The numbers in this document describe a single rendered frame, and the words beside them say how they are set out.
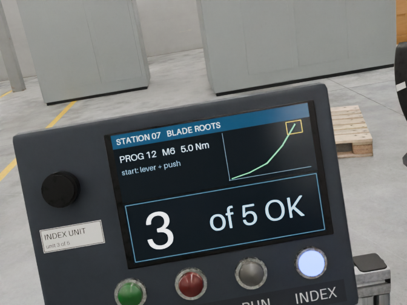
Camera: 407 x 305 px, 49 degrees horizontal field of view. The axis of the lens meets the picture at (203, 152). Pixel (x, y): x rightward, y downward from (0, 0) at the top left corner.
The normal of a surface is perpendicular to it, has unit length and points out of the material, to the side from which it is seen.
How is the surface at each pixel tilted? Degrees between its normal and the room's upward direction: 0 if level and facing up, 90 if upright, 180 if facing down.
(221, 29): 90
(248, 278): 75
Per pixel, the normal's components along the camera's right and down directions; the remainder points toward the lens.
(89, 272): 0.03, 0.06
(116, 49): 0.07, 0.32
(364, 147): -0.21, 0.32
